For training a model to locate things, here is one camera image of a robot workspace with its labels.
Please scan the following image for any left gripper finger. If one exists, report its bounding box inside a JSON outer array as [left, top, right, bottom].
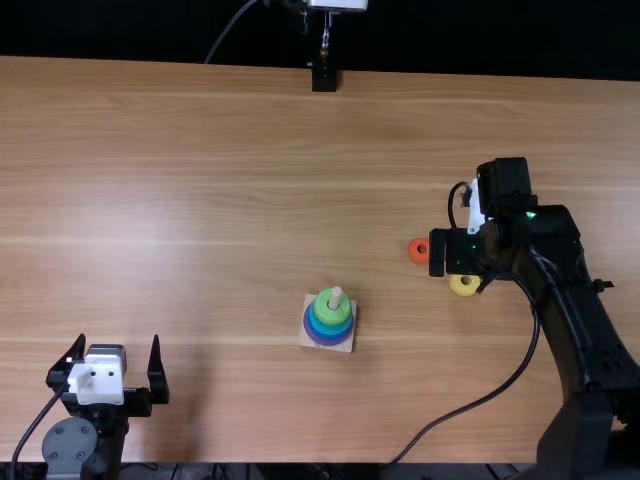
[[46, 333, 87, 387], [147, 333, 170, 405]]

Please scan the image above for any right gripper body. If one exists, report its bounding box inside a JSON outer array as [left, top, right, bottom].
[[444, 224, 496, 279]]

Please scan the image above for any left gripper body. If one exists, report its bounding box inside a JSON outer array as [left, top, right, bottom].
[[48, 343, 154, 419]]

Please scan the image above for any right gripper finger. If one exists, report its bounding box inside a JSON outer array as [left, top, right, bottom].
[[428, 228, 449, 278]]

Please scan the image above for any wooden peg base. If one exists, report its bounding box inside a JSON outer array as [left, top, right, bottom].
[[298, 285, 360, 354]]

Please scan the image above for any black clamp stand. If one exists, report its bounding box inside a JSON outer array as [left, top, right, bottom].
[[305, 9, 339, 94]]

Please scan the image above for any white box device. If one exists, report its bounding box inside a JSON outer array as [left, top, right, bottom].
[[307, 0, 370, 12]]

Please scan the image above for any orange ring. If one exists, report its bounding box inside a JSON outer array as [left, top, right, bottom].
[[407, 238, 431, 264]]

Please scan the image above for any yellow ring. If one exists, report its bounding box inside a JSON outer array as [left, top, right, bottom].
[[448, 273, 480, 298]]

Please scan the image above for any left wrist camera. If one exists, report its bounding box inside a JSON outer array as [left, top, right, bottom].
[[67, 352, 125, 406]]

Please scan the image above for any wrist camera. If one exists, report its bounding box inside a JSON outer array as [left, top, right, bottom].
[[67, 352, 125, 406], [466, 177, 490, 236]]

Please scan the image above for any black cable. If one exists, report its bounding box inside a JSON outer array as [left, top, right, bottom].
[[9, 382, 69, 469], [447, 181, 474, 231], [387, 269, 542, 466]]

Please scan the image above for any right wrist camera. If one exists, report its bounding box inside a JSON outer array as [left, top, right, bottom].
[[466, 177, 490, 236]]

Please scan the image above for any light green ring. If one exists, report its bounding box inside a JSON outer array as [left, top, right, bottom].
[[313, 288, 350, 324]]

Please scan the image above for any light blue ring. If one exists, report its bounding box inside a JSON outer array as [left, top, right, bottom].
[[307, 299, 354, 338]]

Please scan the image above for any dark blue ring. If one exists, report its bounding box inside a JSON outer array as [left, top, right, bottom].
[[304, 302, 356, 344]]

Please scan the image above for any purple ring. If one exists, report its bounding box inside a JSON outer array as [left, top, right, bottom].
[[302, 305, 358, 350]]

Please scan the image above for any grey cable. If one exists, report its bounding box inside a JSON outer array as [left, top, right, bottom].
[[203, 0, 261, 65]]

